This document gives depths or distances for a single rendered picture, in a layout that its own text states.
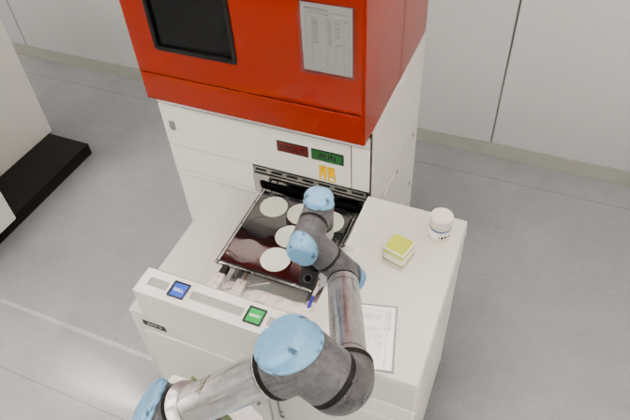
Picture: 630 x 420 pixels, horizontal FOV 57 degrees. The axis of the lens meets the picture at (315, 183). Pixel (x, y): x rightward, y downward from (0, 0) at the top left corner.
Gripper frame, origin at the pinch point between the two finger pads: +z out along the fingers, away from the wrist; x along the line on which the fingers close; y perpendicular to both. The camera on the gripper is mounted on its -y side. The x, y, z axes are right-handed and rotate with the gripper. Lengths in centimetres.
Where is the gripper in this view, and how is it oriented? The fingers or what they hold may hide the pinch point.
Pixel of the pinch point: (317, 285)
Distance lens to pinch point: 168.8
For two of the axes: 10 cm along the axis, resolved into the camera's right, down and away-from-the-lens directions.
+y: 3.6, -6.6, 6.6
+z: 0.1, 7.1, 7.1
